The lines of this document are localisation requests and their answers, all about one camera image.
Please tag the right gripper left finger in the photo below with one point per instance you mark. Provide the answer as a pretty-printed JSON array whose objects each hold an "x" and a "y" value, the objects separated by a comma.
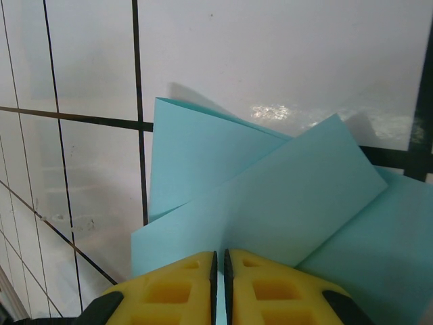
[{"x": 162, "y": 298}]

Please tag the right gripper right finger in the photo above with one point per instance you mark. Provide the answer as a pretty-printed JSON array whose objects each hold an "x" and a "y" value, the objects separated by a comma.
[{"x": 280, "y": 298}]

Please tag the light blue cloth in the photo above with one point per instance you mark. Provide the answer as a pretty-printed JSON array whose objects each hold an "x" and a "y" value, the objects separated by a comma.
[{"x": 270, "y": 189}]

